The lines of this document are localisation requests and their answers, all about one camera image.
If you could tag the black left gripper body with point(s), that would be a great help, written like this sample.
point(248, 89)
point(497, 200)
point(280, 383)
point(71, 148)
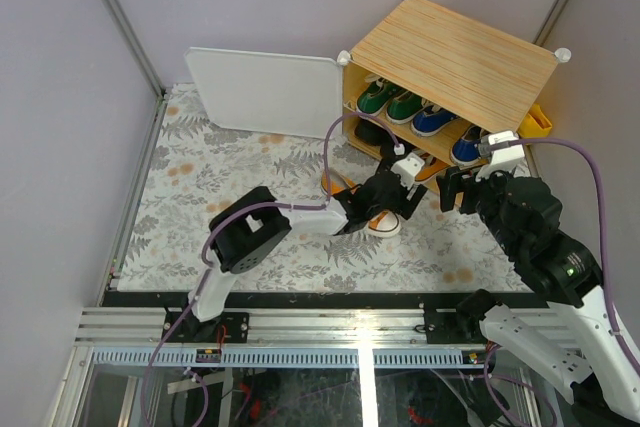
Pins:
point(397, 201)

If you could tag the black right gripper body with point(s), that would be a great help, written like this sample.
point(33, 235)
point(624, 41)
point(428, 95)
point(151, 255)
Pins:
point(482, 197)

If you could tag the orange sneaker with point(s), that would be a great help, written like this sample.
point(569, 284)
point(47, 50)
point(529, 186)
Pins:
point(431, 168)
point(384, 225)

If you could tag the black shoe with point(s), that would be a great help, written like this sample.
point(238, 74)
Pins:
point(370, 133)
point(387, 150)

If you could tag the green sneaker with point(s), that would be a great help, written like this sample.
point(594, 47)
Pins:
point(378, 92)
point(404, 107)

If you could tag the wooden shoe cabinet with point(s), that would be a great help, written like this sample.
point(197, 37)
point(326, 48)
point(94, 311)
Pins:
point(484, 76)

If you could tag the white cabinet door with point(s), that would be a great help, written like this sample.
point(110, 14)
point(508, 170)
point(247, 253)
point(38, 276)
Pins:
point(267, 92)

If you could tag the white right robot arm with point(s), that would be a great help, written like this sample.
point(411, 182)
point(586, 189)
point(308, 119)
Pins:
point(599, 383)

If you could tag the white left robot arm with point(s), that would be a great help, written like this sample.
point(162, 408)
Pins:
point(246, 233)

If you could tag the yellow plastic bin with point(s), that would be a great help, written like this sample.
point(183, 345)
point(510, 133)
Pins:
point(535, 124)

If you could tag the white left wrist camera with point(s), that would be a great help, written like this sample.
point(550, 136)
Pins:
point(406, 167)

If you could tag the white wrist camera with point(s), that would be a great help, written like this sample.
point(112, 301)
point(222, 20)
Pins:
point(406, 167)
point(502, 152)

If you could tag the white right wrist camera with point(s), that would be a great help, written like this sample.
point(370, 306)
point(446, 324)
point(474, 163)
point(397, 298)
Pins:
point(502, 152)

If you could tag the aluminium rail frame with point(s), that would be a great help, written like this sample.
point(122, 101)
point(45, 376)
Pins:
point(261, 328)

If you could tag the grey slotted cable duct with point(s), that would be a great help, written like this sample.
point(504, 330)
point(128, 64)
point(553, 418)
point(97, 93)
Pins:
point(287, 357)

